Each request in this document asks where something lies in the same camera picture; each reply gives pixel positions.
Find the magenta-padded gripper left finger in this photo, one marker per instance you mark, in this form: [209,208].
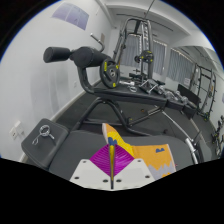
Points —
[100,163]

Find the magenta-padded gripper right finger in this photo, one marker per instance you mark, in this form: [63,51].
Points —
[125,163]

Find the yellow orange printed towel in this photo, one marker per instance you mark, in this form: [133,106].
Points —
[146,156]

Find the black padded weight bench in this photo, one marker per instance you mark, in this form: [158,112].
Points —
[80,146]

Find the silver barbell spring collar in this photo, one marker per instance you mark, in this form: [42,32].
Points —
[49,132]

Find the black roller pad bench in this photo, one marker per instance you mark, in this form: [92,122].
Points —
[133,95]

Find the dumbbells group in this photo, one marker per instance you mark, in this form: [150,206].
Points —
[170,96]

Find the black yellow weight plate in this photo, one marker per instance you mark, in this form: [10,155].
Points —
[106,78]
[148,57]

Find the black box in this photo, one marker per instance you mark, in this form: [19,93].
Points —
[190,95]

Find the black exercise machine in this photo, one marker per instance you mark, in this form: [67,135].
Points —
[220,128]

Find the grey window curtain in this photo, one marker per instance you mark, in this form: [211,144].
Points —
[159,56]
[180,66]

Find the black power rack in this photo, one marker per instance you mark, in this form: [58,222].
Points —
[150,40]

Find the white wall socket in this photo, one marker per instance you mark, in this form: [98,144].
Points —
[15,131]

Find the purple wall poster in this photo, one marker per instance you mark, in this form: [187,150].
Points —
[71,15]

